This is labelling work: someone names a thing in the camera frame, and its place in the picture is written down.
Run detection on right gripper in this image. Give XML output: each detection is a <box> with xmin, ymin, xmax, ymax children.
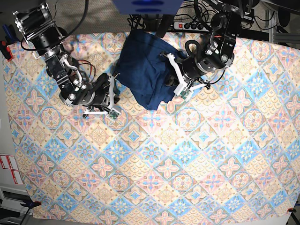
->
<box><xmin>83</xmin><ymin>73</ymin><xmax>121</xmax><ymax>119</ymax></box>

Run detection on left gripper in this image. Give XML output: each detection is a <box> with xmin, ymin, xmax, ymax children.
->
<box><xmin>159</xmin><ymin>52</ymin><xmax>210</xmax><ymax>96</ymax></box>

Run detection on blue long-sleeve shirt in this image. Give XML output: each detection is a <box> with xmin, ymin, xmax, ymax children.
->
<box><xmin>114</xmin><ymin>30</ymin><xmax>186</xmax><ymax>110</ymax></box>

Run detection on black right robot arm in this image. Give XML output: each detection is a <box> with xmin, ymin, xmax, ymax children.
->
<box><xmin>13</xmin><ymin>0</ymin><xmax>121</xmax><ymax>121</ymax></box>

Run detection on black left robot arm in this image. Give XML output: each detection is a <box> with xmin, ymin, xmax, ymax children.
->
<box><xmin>161</xmin><ymin>0</ymin><xmax>245</xmax><ymax>100</ymax></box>

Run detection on white power strip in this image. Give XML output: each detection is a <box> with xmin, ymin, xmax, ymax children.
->
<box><xmin>173</xmin><ymin>22</ymin><xmax>208</xmax><ymax>32</ymax></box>

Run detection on patterned tile tablecloth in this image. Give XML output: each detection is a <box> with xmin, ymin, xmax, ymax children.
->
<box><xmin>0</xmin><ymin>38</ymin><xmax>300</xmax><ymax>225</ymax></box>

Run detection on red black clamp left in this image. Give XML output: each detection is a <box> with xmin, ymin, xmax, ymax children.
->
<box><xmin>0</xmin><ymin>41</ymin><xmax>13</xmax><ymax>61</ymax></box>

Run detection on blue clamp upper left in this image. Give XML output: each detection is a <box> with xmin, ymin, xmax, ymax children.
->
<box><xmin>2</xmin><ymin>24</ymin><xmax>20</xmax><ymax>45</ymax></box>

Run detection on blue clamp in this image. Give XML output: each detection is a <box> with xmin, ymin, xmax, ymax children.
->
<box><xmin>20</xmin><ymin>200</ymin><xmax>41</xmax><ymax>209</ymax></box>
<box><xmin>2</xmin><ymin>24</ymin><xmax>20</xmax><ymax>45</ymax></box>

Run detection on red white label stickers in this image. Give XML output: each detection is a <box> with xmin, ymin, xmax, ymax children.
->
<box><xmin>0</xmin><ymin>154</ymin><xmax>23</xmax><ymax>185</ymax></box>

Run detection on blue clamp lower left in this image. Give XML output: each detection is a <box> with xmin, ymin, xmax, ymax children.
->
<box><xmin>20</xmin><ymin>200</ymin><xmax>41</xmax><ymax>209</ymax></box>

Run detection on orange clamp lower right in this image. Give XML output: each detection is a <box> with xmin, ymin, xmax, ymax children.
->
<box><xmin>287</xmin><ymin>208</ymin><xmax>297</xmax><ymax>213</ymax></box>

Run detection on black bracket under camera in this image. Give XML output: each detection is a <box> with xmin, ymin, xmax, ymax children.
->
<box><xmin>155</xmin><ymin>14</ymin><xmax>174</xmax><ymax>38</ymax></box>

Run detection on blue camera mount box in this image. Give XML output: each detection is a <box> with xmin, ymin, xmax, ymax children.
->
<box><xmin>113</xmin><ymin>0</ymin><xmax>183</xmax><ymax>15</ymax></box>

